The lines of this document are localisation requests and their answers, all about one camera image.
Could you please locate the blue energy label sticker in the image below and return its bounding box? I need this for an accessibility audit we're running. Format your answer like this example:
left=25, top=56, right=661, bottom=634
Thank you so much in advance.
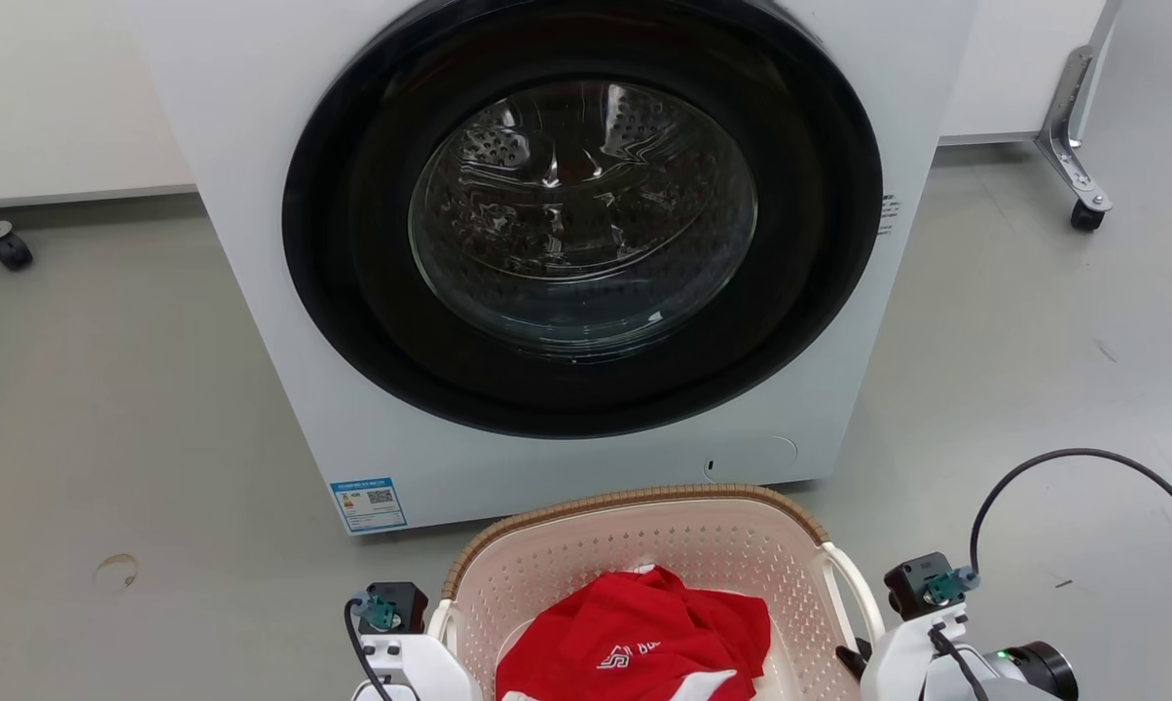
left=330, top=477, right=409, bottom=534

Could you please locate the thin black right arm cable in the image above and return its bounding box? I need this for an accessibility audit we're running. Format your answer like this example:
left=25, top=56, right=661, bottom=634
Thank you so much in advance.
left=969, top=448, right=1172, bottom=577

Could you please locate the white front-load washing machine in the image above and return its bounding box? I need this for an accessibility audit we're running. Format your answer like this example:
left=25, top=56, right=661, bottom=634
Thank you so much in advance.
left=124, top=0, right=981, bottom=536

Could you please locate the grey caster bracket right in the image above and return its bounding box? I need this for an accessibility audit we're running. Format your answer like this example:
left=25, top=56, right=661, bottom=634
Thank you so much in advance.
left=1034, top=0, right=1124, bottom=212

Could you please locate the white partition panel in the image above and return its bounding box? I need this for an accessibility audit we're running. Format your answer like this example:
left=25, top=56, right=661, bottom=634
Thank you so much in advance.
left=937, top=0, right=1111, bottom=148
left=0, top=0, right=199, bottom=212

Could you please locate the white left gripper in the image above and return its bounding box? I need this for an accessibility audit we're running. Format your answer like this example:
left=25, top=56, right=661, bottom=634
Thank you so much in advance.
left=352, top=631, right=483, bottom=701

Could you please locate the round black washing machine door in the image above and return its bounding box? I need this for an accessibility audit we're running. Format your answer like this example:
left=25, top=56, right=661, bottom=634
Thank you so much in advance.
left=281, top=0, right=885, bottom=440

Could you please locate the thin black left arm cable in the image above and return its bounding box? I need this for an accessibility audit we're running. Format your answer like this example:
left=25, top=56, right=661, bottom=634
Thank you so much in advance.
left=343, top=597, right=395, bottom=701

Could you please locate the beige perforated plastic laundry basket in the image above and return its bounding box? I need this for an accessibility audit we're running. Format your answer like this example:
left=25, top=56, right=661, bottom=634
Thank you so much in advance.
left=428, top=484, right=887, bottom=701

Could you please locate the red garment with white logo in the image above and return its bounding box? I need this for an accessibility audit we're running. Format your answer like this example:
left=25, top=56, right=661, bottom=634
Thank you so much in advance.
left=495, top=566, right=773, bottom=701

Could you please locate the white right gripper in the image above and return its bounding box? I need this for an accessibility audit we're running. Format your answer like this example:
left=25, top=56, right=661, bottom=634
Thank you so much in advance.
left=835, top=602, right=972, bottom=701

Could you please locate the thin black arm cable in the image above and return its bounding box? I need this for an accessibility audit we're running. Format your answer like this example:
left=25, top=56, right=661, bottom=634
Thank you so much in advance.
left=969, top=448, right=1172, bottom=577
left=343, top=597, right=395, bottom=701

